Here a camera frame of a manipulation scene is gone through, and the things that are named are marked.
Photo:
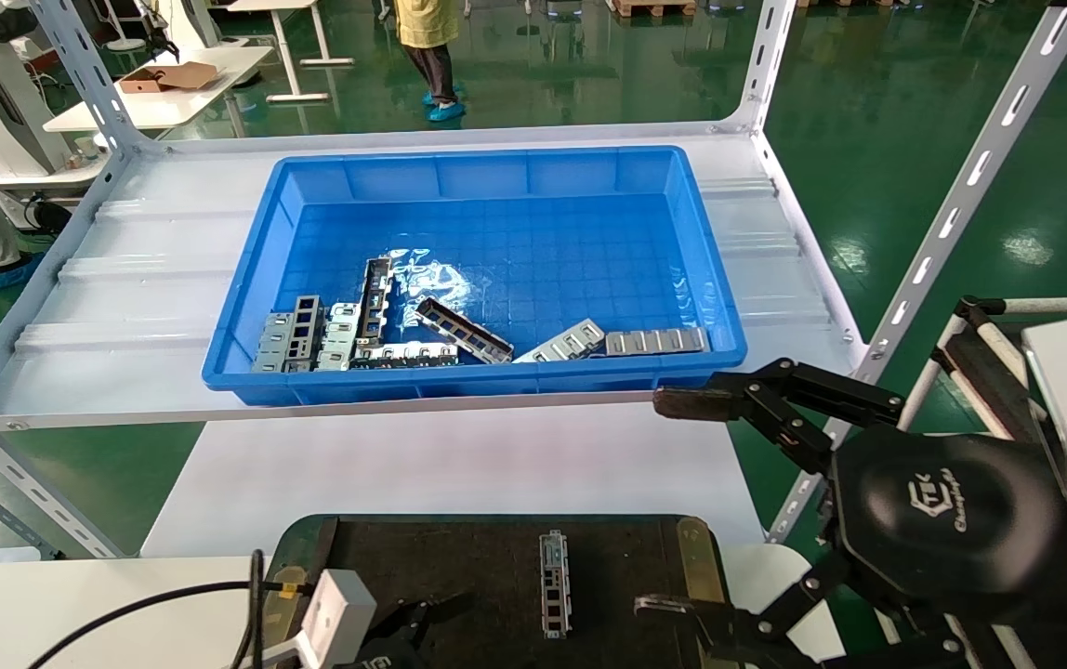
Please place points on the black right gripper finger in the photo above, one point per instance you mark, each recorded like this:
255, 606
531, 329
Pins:
775, 400
775, 641

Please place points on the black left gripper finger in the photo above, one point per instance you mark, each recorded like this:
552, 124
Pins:
445, 621
406, 621

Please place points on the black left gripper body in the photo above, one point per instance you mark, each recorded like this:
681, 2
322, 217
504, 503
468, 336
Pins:
380, 655

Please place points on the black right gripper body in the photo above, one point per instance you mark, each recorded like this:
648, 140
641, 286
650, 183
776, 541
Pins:
942, 520

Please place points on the long grey metal port bracket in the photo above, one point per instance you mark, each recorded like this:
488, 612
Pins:
555, 585

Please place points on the black tray with brass rim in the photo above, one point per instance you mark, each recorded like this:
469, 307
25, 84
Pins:
626, 595

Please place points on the white pipe cart black shelves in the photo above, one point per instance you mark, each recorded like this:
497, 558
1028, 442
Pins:
1063, 304

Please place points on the blue plastic bin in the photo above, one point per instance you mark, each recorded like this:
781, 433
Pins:
589, 223

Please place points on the clear plastic film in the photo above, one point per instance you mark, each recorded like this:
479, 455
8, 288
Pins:
431, 274

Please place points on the wooden pallet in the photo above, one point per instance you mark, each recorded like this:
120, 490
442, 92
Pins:
650, 7

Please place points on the white metal shelf rack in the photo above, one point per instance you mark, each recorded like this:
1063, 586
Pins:
171, 232

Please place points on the person in yellow coat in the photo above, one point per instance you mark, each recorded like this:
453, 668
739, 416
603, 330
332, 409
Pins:
431, 37

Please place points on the black caster base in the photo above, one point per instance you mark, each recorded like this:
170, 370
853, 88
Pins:
48, 216

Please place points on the white table with rounded top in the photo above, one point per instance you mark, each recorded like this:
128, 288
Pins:
180, 102

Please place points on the open flat cardboard box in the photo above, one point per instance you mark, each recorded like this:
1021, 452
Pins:
190, 74

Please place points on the white machine base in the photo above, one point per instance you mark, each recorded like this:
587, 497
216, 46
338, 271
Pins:
32, 121

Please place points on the flat silver tabbed bracket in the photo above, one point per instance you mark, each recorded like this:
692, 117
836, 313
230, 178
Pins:
654, 341

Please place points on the silver slotted metal bracket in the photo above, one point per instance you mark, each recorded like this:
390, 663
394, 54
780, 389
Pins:
571, 339

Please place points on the dark long metal bracket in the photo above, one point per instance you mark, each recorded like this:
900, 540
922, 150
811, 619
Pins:
375, 297
464, 330

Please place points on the light silver metal bracket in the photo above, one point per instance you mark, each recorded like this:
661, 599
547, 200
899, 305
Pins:
340, 334

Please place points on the white table with leg frame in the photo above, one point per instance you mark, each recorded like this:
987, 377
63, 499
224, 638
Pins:
284, 56

